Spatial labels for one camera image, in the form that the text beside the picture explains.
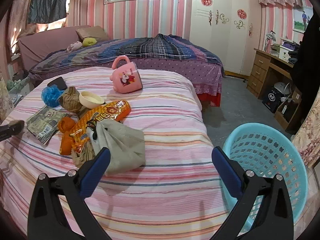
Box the pink striped bed cover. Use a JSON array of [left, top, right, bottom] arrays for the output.
[[1, 67, 228, 239]]

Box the white wardrobe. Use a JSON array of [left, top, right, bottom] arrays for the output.
[[189, 0, 261, 76]]

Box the dark window curtain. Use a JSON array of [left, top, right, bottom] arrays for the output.
[[27, 0, 67, 24]]

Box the black phone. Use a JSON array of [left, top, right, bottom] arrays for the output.
[[47, 76, 67, 90]]

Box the desk lamp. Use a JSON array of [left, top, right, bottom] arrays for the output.
[[263, 30, 276, 52]]

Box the cream paper bowl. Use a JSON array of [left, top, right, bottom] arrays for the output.
[[79, 91, 105, 109]]

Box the yellow plush toy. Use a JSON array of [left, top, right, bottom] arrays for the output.
[[82, 37, 97, 47]]

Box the small framed photo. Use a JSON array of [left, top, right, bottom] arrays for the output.
[[293, 6, 313, 33]]

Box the orange snack wrapper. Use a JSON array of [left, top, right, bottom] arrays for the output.
[[69, 100, 132, 155]]

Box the white helmet under desk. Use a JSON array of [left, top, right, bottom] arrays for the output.
[[274, 82, 291, 96]]

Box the blue plastic scrunchy ball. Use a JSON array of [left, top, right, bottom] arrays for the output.
[[41, 85, 64, 107]]

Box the grey printed snack packet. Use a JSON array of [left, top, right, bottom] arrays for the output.
[[27, 106, 67, 145]]

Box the floral curtain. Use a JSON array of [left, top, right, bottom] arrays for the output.
[[292, 92, 320, 168]]

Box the purple bed with plaid quilt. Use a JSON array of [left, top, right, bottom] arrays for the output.
[[18, 26, 224, 107]]

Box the white printer on desk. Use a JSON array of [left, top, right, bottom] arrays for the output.
[[279, 37, 298, 62]]

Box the orange plastic bag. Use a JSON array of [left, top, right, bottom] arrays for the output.
[[57, 116, 76, 155]]

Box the grey cloth bag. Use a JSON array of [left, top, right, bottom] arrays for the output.
[[86, 119, 146, 176]]

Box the pink cartoon mug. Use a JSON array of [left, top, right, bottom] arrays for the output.
[[110, 55, 143, 94]]

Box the black box under desk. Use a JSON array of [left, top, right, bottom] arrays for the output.
[[262, 87, 284, 113]]

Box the black hanging garment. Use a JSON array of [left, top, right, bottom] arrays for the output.
[[291, 10, 319, 132]]

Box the pink plush toy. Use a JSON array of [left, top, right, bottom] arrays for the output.
[[66, 41, 82, 53]]

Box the wooden desk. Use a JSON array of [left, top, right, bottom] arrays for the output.
[[247, 49, 302, 134]]

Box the brown pillow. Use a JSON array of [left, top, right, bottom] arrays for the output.
[[76, 26, 108, 42]]

